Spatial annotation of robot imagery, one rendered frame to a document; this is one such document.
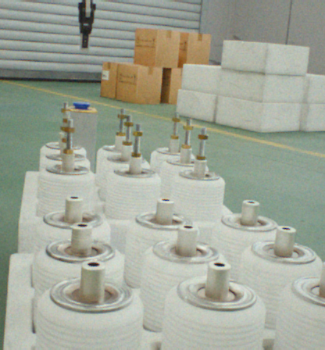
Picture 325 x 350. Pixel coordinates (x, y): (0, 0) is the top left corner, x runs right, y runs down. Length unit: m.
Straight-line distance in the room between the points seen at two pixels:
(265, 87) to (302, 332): 3.30
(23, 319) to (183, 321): 0.20
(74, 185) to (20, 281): 0.30
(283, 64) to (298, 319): 3.39
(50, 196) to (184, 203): 0.23
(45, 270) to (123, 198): 0.43
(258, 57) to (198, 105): 0.62
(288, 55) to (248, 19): 4.22
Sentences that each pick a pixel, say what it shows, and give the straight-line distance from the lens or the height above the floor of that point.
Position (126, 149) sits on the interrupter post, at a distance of 1.20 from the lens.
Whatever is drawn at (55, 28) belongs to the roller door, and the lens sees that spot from 6.81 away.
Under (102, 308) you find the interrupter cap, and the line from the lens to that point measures 0.54.
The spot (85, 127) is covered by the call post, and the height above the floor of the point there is 0.28.
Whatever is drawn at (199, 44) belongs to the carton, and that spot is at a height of 0.50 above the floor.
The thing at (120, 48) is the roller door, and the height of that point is 0.40.
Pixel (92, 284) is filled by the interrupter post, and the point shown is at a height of 0.27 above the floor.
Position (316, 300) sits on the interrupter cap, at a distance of 0.61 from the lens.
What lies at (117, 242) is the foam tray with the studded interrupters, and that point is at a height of 0.15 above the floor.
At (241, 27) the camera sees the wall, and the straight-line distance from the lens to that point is 8.22.
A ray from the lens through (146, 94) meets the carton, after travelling 5.03.
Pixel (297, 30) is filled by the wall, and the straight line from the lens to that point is 7.59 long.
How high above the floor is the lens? 0.48
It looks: 12 degrees down
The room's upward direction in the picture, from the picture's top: 5 degrees clockwise
